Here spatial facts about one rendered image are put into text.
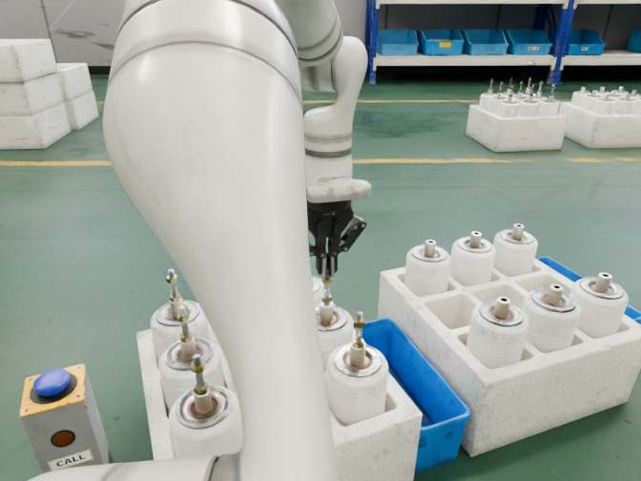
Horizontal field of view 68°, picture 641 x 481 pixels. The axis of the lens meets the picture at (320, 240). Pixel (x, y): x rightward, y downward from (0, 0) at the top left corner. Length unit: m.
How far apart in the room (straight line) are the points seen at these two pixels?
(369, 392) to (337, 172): 0.33
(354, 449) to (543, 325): 0.42
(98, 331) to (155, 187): 1.16
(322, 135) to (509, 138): 2.21
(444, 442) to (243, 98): 0.79
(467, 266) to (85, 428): 0.79
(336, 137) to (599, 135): 2.53
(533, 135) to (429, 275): 1.93
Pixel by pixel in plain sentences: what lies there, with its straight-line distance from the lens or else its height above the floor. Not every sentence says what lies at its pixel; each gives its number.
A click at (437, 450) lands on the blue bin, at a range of 0.92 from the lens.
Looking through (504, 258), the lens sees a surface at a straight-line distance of 1.18.
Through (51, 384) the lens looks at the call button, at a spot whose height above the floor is 0.33.
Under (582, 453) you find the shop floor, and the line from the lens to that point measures 1.08.
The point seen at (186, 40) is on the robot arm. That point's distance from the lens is 0.21.
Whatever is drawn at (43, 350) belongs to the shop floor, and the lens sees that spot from 1.34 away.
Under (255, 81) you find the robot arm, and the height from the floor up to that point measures 0.72.
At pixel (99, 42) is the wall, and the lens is 6.03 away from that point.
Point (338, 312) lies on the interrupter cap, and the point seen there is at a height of 0.25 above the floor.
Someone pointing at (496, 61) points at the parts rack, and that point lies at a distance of 5.17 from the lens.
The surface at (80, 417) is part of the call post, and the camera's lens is 0.69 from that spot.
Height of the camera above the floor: 0.75
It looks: 27 degrees down
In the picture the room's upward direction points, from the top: straight up
